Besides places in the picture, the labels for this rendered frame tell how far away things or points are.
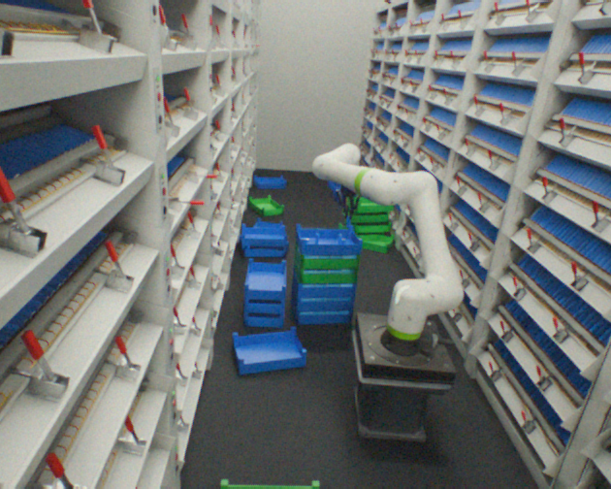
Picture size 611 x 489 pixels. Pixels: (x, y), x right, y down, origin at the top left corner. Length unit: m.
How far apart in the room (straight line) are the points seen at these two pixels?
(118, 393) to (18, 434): 0.34
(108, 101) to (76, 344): 0.46
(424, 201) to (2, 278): 1.45
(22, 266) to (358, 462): 1.43
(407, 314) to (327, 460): 0.58
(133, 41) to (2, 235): 0.49
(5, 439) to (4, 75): 0.37
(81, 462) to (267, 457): 0.99
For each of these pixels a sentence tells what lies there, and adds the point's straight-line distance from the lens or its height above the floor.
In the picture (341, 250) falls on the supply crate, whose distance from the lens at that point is 2.22.
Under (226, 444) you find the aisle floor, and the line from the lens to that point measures 1.79.
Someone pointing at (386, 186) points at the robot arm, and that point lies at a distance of 1.63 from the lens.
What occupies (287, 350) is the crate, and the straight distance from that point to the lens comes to 2.19.
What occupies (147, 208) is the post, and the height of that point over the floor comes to 0.98.
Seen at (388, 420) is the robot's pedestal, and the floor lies 0.08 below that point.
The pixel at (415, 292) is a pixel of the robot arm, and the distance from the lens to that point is 1.59.
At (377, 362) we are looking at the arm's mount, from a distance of 1.63.
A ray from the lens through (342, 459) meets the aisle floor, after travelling 1.77.
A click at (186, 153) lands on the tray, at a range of 1.67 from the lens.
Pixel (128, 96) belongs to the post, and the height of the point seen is 1.20.
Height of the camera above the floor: 1.31
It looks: 23 degrees down
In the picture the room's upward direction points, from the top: 5 degrees clockwise
